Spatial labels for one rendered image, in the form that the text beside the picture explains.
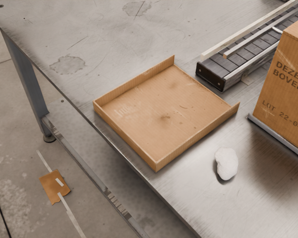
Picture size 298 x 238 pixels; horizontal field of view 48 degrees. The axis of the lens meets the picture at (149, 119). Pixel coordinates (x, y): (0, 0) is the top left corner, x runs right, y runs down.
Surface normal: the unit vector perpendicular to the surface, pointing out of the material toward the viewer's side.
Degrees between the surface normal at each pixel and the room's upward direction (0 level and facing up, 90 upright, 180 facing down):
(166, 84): 0
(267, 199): 0
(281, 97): 90
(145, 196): 1
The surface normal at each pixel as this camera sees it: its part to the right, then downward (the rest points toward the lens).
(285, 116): -0.75, 0.51
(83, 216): 0.00, -0.64
